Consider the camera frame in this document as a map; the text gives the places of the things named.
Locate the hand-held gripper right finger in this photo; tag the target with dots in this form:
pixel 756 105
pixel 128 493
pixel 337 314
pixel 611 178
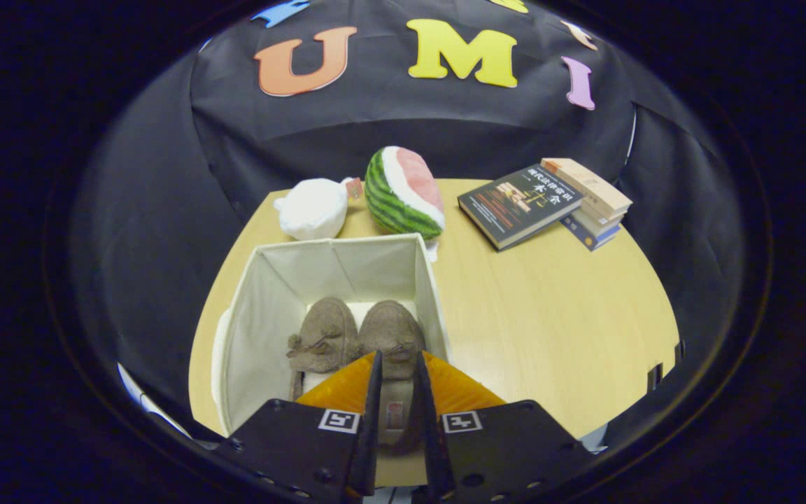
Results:
pixel 434 441

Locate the cream fabric storage box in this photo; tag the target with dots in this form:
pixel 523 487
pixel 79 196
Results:
pixel 266 315

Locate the black backdrop cloth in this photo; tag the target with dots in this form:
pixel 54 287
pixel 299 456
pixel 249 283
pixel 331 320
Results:
pixel 151 224

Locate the blue cover book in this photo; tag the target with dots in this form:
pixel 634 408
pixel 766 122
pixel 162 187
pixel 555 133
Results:
pixel 588 236

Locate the thick cream book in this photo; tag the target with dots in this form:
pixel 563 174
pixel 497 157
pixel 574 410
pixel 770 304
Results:
pixel 602 220

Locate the black cover book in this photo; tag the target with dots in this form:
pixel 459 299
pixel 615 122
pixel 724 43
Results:
pixel 515 203

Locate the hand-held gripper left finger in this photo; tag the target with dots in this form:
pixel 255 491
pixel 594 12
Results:
pixel 368 434

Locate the white plush toy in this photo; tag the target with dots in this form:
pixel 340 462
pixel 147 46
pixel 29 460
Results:
pixel 313 208

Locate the watermelon slice plush toy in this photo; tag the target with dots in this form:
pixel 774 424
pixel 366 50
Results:
pixel 403 192

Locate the beige paperback book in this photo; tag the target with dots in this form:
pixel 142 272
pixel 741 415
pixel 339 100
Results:
pixel 588 183

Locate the brown shoe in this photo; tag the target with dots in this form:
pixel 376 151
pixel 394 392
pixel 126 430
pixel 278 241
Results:
pixel 326 329
pixel 390 329

